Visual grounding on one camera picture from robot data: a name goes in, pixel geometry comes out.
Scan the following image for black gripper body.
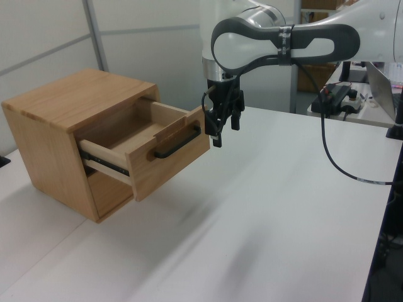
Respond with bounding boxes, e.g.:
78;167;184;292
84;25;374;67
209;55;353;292
206;77;241;120

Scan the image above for black metal drawer handle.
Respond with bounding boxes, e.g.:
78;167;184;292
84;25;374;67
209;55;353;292
153;120;202;160

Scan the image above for wooden drawer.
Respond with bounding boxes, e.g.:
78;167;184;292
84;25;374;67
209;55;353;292
77;99;212;203

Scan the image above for brown cardboard box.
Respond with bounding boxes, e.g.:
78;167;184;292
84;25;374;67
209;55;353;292
297;62;338;92

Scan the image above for black power box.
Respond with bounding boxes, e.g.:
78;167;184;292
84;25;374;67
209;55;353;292
310;82;354;113

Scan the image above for grey emergency stop button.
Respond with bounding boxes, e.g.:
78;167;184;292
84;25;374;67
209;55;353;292
342;89;363;115

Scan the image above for stacked cardboard boxes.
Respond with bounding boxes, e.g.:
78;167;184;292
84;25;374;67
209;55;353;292
300;0;360;23

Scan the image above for grey side desk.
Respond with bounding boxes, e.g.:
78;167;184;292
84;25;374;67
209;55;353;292
306;81;403;129

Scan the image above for silver laptop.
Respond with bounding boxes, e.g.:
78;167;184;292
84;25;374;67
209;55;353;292
364;60;398;120

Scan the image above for black monitor stand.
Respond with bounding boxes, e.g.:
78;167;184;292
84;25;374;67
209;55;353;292
385;90;403;142

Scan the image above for wooden cabinet shell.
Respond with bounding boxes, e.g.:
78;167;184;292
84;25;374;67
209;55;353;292
1;68;159;225

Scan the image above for black strap on arm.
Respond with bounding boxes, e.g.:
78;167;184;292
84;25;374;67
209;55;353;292
278;24;296;67

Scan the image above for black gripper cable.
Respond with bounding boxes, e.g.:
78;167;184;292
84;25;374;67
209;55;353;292
200;52;395;186

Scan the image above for black drawer slide rail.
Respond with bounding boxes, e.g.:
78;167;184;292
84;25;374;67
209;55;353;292
78;147;130;176

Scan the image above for grey partition post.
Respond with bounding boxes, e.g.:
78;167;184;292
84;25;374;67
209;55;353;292
84;0;110;74

